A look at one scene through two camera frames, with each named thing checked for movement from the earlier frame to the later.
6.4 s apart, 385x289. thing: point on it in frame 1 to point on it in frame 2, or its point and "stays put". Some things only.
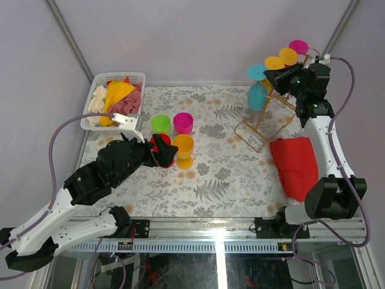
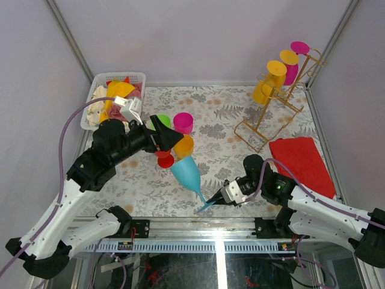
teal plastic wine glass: (257, 93) to (187, 171)
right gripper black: (280, 77) to (218, 198)
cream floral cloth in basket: (97, 105) stays put
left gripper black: (164, 156) to (163, 138)
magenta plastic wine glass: (183, 123) stays put
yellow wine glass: (184, 144) stays put
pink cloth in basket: (130, 103) stays put
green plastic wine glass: (161, 124) stays put
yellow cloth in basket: (115, 91) stays put
